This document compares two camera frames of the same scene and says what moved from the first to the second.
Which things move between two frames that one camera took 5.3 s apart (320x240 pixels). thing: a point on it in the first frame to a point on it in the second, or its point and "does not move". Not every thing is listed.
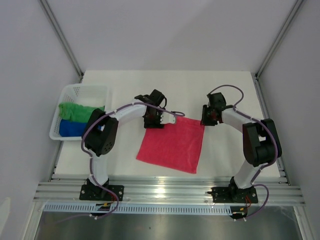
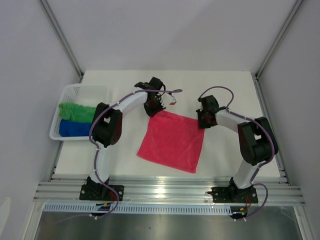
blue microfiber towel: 71,128 does not move
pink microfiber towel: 178,145 does not move
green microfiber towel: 73,111 does not move
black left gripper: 148,124 to 151,113
